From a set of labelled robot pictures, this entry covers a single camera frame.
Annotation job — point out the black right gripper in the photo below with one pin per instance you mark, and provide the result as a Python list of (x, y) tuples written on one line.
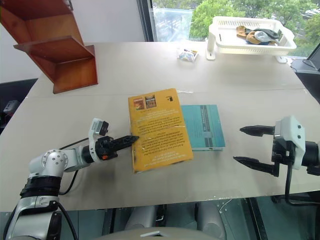
[(282, 150)]

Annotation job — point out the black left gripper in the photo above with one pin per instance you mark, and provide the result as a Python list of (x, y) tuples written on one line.
[(106, 151)]

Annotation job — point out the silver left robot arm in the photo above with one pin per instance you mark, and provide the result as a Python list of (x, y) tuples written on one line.
[(47, 162)]

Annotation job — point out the yellow paperback book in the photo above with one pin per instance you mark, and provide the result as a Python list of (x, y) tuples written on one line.
[(160, 132)]

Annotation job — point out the teal book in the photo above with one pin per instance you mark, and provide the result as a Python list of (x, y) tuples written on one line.
[(202, 125)]

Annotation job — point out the wooden stepped bookshelf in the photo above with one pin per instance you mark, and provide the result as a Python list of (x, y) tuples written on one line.
[(62, 57)]

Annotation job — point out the silver rounded robot leg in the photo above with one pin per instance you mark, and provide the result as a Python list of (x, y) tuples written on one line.
[(211, 220), (142, 217)]

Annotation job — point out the dark side table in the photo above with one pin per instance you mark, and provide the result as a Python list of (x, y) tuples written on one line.
[(310, 87)]

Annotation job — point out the beige robot torso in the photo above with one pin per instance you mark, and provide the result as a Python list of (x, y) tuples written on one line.
[(155, 233)]

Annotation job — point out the black laptop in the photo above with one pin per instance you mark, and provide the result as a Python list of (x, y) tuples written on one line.
[(308, 61)]

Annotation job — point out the small clear plastic packet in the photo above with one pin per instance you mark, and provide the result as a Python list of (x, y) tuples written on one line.
[(187, 55)]

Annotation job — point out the white plastic basket rack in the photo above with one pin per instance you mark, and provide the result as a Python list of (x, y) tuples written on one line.
[(225, 43)]

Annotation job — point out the white and blue sock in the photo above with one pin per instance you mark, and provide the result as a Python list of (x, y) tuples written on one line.
[(262, 37)]

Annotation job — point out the dark grey sock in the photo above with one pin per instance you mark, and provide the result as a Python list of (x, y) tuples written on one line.
[(270, 33)]

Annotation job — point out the brown sock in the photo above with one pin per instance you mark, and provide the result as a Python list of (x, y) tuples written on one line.
[(242, 32)]

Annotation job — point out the dark cabinet with small device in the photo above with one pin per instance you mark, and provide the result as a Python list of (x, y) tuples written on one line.
[(12, 105)]

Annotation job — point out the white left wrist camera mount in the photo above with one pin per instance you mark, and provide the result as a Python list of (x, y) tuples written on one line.
[(93, 141)]

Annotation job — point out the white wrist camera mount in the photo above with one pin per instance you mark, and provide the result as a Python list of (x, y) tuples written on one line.
[(291, 135), (93, 141)]

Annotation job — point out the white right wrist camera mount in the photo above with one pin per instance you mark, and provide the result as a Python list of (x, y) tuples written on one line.
[(291, 135)]

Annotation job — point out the black window frame post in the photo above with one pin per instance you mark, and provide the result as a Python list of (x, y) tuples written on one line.
[(147, 20)]

